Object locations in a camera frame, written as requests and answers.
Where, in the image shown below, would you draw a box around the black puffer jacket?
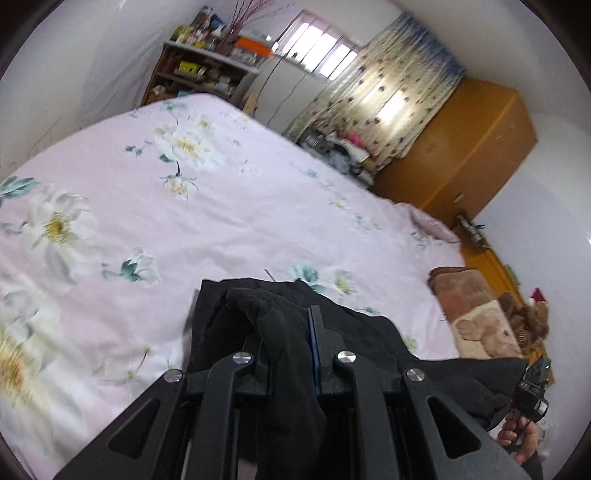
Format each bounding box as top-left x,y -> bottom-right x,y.
187,279 -> 525,479

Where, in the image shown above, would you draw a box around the clothes pile by window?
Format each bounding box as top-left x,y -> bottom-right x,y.
297,128 -> 374,188

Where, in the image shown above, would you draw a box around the person's right hand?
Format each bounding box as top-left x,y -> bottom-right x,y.
497,410 -> 540,465

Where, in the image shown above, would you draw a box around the brown teddy bear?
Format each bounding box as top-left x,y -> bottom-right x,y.
498,292 -> 549,355

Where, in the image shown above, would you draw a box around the brown bear print pillow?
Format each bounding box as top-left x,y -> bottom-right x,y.
428,267 -> 522,360

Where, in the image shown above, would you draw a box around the wooden headboard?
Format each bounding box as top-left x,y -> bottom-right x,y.
453,226 -> 548,366

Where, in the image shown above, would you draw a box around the pink floral bed sheet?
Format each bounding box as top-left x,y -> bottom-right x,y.
1,94 -> 463,479

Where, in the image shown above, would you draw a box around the wooden wardrobe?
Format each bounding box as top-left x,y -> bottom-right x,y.
370,78 -> 537,226

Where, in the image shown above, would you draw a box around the heart pattern curtain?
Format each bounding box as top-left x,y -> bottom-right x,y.
283,12 -> 466,172

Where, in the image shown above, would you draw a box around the orange storage box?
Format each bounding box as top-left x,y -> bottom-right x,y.
235,36 -> 273,58

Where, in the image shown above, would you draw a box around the wooden shelf unit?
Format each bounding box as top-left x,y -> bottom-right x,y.
140,40 -> 259,106

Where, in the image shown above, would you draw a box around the dried branches in vase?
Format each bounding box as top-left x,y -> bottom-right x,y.
218,0 -> 294,52

